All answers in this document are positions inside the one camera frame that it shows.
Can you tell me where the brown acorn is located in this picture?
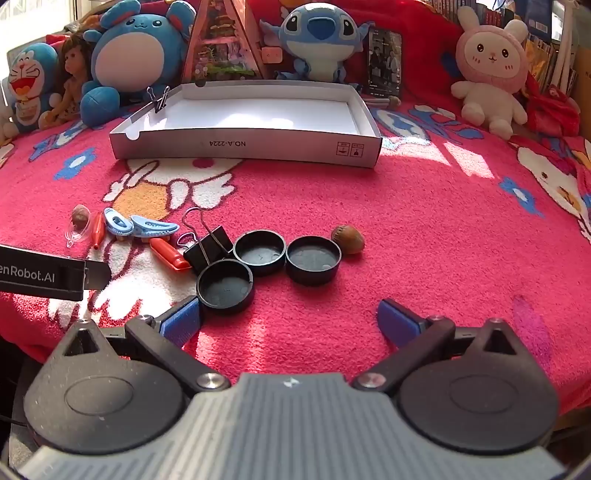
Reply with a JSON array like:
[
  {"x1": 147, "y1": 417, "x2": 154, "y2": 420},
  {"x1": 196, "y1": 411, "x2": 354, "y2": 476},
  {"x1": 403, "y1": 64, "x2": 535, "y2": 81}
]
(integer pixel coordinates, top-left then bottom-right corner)
[{"x1": 331, "y1": 224, "x2": 365, "y2": 254}]

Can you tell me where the blue robot cat plush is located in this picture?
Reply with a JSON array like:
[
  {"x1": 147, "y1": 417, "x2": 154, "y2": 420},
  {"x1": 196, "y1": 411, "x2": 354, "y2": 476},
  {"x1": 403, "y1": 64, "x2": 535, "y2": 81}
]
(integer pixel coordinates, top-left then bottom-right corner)
[{"x1": 7, "y1": 42, "x2": 63, "y2": 134}]

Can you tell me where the light blue clip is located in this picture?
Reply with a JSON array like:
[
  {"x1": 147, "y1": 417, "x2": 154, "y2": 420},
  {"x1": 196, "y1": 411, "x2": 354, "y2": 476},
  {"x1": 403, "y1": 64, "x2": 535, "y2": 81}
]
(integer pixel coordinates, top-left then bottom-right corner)
[
  {"x1": 130, "y1": 215, "x2": 181, "y2": 241},
  {"x1": 104, "y1": 208, "x2": 135, "y2": 241}
]

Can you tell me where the large black binder clip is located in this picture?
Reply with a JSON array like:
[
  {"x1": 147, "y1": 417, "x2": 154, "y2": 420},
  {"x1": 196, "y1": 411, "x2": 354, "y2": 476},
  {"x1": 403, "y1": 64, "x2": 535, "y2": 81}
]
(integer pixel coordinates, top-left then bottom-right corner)
[{"x1": 178, "y1": 208, "x2": 233, "y2": 276}]

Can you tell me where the round blue plush toy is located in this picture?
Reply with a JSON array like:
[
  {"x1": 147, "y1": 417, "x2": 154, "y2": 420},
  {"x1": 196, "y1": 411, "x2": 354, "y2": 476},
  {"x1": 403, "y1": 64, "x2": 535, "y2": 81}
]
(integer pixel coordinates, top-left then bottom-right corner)
[{"x1": 81, "y1": 0, "x2": 197, "y2": 128}]

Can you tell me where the black smartphone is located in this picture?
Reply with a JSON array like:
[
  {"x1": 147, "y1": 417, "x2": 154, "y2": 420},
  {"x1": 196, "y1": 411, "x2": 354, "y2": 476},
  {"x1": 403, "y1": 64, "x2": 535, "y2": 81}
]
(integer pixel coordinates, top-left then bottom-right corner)
[{"x1": 367, "y1": 26, "x2": 404, "y2": 97}]

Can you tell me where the row of books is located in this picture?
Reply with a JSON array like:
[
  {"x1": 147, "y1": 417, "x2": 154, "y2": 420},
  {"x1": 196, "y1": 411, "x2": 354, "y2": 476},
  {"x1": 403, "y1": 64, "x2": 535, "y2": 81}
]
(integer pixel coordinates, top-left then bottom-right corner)
[{"x1": 429, "y1": 0, "x2": 580, "y2": 95}]

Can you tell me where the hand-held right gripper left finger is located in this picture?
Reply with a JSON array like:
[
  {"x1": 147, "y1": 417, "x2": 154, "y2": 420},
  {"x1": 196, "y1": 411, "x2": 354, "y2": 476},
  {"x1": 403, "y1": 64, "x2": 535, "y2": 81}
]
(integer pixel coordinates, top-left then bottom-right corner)
[{"x1": 62, "y1": 295, "x2": 232, "y2": 394}]

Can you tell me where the pink triangular miniature house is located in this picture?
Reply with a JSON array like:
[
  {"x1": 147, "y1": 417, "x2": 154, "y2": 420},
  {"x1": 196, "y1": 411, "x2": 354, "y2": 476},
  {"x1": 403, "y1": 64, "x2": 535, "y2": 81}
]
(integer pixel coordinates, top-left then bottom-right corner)
[{"x1": 181, "y1": 0, "x2": 271, "y2": 86}]

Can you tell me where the blue alien plush toy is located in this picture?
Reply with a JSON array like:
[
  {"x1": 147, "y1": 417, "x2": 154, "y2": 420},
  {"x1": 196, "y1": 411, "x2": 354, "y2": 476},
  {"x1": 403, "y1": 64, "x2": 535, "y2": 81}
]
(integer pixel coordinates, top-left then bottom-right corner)
[{"x1": 259, "y1": 2, "x2": 375, "y2": 85}]

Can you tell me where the white cardboard box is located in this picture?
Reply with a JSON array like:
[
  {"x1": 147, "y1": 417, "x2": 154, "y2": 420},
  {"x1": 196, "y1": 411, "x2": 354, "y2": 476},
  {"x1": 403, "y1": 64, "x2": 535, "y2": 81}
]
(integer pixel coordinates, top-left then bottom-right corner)
[{"x1": 109, "y1": 79, "x2": 383, "y2": 169}]

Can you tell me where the black round cap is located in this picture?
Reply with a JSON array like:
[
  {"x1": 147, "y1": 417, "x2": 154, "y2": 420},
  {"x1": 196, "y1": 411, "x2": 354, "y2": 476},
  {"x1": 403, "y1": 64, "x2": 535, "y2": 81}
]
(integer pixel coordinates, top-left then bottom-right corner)
[
  {"x1": 286, "y1": 235, "x2": 342, "y2": 285},
  {"x1": 233, "y1": 229, "x2": 287, "y2": 277},
  {"x1": 196, "y1": 259, "x2": 256, "y2": 316}
]

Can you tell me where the orange-red plastic clip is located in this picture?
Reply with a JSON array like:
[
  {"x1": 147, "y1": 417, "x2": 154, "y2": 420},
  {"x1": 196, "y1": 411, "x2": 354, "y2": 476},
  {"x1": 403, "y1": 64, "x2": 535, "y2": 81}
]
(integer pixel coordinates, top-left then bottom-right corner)
[{"x1": 148, "y1": 237, "x2": 192, "y2": 271}]

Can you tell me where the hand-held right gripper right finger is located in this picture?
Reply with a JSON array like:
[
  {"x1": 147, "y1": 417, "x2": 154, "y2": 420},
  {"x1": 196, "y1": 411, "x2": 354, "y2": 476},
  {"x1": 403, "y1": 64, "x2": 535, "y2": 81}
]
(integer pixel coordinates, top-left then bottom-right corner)
[{"x1": 351, "y1": 298, "x2": 527, "y2": 394}]

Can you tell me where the grey phone lanyard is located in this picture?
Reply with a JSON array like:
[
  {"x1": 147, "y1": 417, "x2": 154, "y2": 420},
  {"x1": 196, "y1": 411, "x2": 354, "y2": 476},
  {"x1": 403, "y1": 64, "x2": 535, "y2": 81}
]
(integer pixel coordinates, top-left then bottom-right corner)
[{"x1": 365, "y1": 92, "x2": 402, "y2": 110}]

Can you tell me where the pink bunny plush toy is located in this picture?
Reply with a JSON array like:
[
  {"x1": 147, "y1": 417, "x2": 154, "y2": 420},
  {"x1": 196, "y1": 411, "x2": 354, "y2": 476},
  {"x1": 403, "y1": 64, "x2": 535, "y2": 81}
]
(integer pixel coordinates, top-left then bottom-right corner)
[{"x1": 451, "y1": 6, "x2": 530, "y2": 140}]

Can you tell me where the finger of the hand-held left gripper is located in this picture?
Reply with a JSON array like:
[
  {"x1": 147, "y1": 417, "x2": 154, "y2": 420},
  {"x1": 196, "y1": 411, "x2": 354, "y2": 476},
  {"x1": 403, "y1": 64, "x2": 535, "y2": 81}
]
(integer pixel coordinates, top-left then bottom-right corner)
[{"x1": 83, "y1": 262, "x2": 112, "y2": 291}]

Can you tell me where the small black binder clip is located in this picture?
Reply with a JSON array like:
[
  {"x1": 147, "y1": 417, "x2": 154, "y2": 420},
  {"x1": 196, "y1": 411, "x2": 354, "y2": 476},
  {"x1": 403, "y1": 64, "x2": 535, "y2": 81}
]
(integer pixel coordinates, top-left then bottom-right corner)
[{"x1": 147, "y1": 85, "x2": 171, "y2": 114}]

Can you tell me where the brown-haired doll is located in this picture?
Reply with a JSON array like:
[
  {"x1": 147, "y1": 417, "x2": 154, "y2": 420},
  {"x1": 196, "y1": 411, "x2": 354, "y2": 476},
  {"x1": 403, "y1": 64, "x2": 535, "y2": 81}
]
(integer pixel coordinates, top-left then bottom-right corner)
[{"x1": 39, "y1": 34, "x2": 100, "y2": 131}]

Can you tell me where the red cloth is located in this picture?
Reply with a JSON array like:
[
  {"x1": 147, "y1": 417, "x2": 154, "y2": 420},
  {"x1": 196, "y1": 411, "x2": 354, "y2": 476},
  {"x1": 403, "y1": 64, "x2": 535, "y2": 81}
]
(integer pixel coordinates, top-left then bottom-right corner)
[{"x1": 526, "y1": 84, "x2": 581, "y2": 137}]

